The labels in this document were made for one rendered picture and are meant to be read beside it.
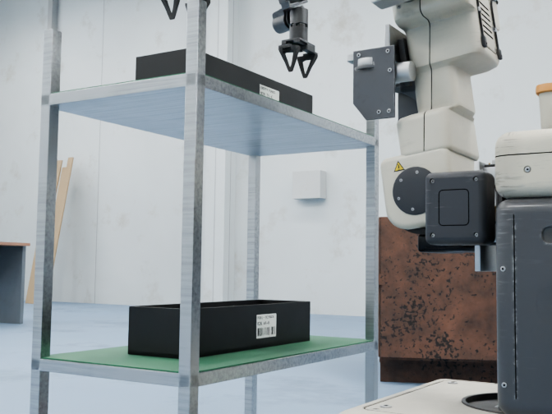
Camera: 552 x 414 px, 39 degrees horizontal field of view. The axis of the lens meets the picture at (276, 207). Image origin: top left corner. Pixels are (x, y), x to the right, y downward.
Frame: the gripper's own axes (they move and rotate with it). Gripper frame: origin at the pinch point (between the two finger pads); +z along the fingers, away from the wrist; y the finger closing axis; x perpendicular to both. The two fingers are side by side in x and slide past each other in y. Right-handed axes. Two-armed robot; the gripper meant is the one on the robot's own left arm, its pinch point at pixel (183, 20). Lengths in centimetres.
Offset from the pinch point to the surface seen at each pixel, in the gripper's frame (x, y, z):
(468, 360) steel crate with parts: -1, -220, 103
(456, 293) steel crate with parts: -5, -217, 72
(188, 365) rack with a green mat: 22, 24, 79
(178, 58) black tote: 4.0, 6.6, 11.5
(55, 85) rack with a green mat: -19.2, 22.6, 18.5
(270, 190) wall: -403, -681, -36
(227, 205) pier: -456, -662, -18
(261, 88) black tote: 7.9, -23.1, 12.9
